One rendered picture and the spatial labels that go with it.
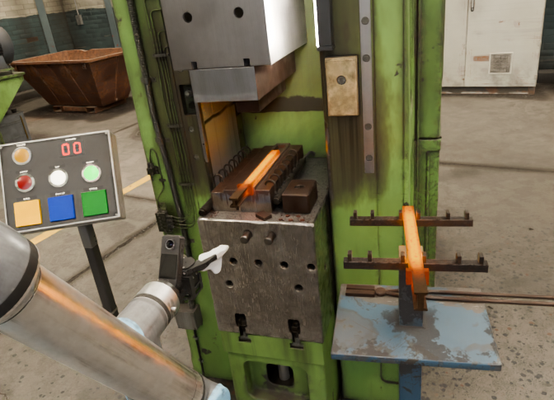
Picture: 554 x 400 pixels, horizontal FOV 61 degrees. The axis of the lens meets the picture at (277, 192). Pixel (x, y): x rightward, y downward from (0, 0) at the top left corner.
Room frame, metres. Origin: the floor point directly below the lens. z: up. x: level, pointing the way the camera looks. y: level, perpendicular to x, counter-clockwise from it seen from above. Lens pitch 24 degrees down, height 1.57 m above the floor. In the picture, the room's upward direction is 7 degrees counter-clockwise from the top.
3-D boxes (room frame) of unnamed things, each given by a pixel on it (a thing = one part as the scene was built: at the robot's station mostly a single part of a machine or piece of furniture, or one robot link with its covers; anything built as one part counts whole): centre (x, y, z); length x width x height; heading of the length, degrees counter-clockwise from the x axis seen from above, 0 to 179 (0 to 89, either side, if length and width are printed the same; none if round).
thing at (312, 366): (1.55, -0.01, 0.23); 0.55 x 0.37 x 0.47; 160
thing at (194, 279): (0.91, 0.25, 0.97); 0.12 x 0.08 x 0.09; 161
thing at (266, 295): (1.55, -0.01, 0.69); 0.56 x 0.38 x 0.45; 160
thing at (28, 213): (1.33, 0.76, 1.01); 0.07 x 0.05 x 0.07; 95
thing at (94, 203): (1.35, 0.56, 1.01); 0.07 x 0.05 x 0.07; 95
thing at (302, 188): (1.35, -0.07, 0.95); 0.12 x 0.08 x 0.06; 160
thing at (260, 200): (1.55, 0.05, 0.96); 0.42 x 0.20 x 0.09; 160
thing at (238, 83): (1.55, 0.05, 1.32); 0.42 x 0.20 x 0.10; 160
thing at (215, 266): (0.97, 0.16, 0.98); 0.09 x 0.03 x 0.06; 125
